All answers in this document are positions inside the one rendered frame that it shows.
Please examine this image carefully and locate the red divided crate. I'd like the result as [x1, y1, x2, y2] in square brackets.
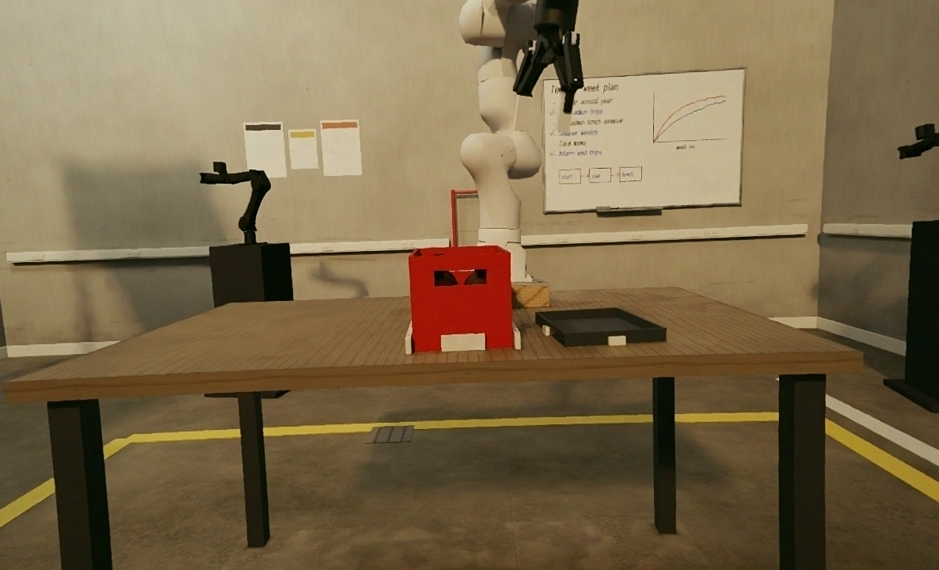
[409, 245, 513, 352]

